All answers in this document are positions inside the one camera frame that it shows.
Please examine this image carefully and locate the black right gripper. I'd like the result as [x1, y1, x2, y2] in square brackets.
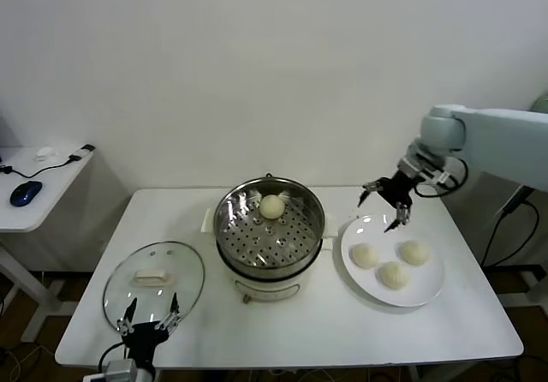
[357, 170, 420, 234]

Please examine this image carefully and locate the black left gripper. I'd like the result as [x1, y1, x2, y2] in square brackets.
[116, 291, 184, 369]

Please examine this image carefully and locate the round glass pot lid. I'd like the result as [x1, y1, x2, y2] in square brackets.
[101, 240, 206, 332]

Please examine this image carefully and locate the white steamed baozi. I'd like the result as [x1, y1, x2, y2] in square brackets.
[259, 194, 286, 221]
[399, 239, 431, 267]
[376, 261, 411, 291]
[350, 242, 381, 270]

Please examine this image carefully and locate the stainless steel steamer basket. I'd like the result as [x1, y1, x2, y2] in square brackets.
[213, 177, 325, 280]

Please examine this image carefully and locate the round white plate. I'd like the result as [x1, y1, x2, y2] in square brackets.
[340, 213, 446, 308]

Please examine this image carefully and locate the white electric cooker base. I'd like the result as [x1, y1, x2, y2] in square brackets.
[200, 207, 339, 305]

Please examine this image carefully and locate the white side desk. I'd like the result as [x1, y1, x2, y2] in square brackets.
[0, 144, 98, 343]

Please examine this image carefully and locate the blue computer mouse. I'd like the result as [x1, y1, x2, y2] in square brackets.
[9, 180, 45, 208]

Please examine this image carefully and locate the small crumpled white object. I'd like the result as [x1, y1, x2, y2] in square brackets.
[33, 146, 62, 163]

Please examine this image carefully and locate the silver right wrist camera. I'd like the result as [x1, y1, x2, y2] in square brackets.
[423, 165, 457, 190]

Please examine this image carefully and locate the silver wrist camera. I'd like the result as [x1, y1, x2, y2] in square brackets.
[102, 359, 134, 381]
[423, 165, 457, 190]

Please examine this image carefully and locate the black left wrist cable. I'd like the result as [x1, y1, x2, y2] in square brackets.
[97, 340, 129, 373]

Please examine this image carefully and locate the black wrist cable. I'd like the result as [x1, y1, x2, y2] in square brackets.
[97, 340, 129, 373]
[414, 158, 471, 200]

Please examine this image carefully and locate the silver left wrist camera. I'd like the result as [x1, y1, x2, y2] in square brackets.
[102, 359, 134, 381]

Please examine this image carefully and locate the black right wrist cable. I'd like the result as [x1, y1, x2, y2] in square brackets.
[414, 158, 471, 200]

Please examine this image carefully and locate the black power adapter cable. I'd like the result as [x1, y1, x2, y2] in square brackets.
[480, 183, 541, 269]

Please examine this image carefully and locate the black cable with adapter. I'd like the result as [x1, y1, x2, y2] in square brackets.
[0, 143, 96, 177]

